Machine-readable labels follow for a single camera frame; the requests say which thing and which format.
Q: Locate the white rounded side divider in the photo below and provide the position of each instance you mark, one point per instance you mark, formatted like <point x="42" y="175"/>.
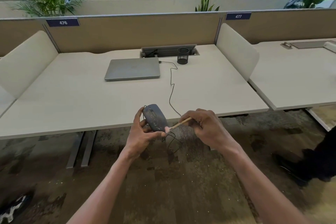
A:
<point x="25" y="63"/>
<point x="237" y="50"/>

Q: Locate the silver closed laptop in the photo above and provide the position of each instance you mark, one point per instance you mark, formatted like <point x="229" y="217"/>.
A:
<point x="132" y="68"/>

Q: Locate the grey metal desk legs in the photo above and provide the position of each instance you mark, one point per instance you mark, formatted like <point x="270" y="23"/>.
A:
<point x="78" y="150"/>

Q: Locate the dark grey computer mouse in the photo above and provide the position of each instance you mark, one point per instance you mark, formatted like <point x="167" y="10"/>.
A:
<point x="154" y="117"/>

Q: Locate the person's right hand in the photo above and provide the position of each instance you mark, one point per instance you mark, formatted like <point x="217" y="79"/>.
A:
<point x="210" y="129"/>

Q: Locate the black mesh pen holder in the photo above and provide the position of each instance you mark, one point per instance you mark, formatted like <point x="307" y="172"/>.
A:
<point x="183" y="55"/>

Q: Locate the white metal desk foot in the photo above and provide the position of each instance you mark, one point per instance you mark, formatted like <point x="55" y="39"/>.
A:
<point x="319" y="120"/>

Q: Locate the person's right thumb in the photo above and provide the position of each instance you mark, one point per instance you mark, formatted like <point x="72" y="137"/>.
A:
<point x="195" y="126"/>

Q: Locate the person's left forearm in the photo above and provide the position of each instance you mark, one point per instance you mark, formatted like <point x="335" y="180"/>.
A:
<point x="105" y="189"/>

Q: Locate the dark blue number label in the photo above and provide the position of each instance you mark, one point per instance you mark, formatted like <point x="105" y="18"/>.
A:
<point x="63" y="22"/>
<point x="238" y="16"/>

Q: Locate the beige desk partition panel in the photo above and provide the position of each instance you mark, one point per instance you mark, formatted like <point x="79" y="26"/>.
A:
<point x="15" y="34"/>
<point x="283" y="27"/>
<point x="131" y="33"/>

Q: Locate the black and white sneaker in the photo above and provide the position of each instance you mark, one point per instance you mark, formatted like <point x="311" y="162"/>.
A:
<point x="13" y="209"/>

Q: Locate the pink-tipped wooden cotton swab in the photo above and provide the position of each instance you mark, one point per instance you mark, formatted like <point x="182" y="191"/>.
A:
<point x="181" y="123"/>

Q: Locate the white rounded object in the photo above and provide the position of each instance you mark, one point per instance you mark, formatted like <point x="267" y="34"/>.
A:
<point x="330" y="47"/>

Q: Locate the person's left thumb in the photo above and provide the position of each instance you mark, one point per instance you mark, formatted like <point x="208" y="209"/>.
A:
<point x="138" y="117"/>

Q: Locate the person's right forearm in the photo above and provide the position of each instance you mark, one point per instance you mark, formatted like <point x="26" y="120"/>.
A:
<point x="259" y="187"/>

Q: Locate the person's left hand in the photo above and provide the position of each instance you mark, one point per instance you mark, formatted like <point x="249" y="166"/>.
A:
<point x="136" y="137"/>

